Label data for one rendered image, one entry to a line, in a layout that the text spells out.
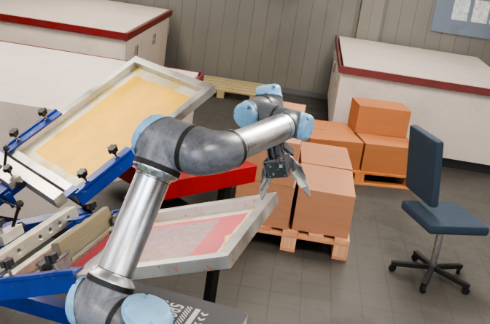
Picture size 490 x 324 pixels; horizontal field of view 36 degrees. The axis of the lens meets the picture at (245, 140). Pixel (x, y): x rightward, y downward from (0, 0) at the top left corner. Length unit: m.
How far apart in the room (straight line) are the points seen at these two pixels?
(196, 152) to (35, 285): 0.85
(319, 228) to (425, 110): 3.06
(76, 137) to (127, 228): 1.69
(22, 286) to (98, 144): 1.08
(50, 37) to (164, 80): 5.01
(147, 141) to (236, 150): 0.21
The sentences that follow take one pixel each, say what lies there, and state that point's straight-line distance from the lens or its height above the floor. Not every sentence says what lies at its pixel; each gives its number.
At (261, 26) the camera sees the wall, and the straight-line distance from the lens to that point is 10.57.
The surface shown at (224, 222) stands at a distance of 2.51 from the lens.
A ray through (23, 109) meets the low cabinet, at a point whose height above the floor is 0.88.
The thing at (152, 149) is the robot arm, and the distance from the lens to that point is 1.75.
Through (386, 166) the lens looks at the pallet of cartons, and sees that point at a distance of 7.31.
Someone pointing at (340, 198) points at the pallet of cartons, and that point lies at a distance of 5.45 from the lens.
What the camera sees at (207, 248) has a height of 1.31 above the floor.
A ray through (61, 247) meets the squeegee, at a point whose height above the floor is 1.22.
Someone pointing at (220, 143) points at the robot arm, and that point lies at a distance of 1.72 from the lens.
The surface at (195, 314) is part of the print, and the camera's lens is 2.66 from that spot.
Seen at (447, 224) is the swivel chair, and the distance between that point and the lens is 5.25.
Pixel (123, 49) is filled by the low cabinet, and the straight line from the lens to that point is 8.25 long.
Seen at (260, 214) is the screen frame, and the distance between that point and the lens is 2.39.
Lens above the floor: 2.27
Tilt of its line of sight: 16 degrees down
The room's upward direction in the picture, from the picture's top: 8 degrees clockwise
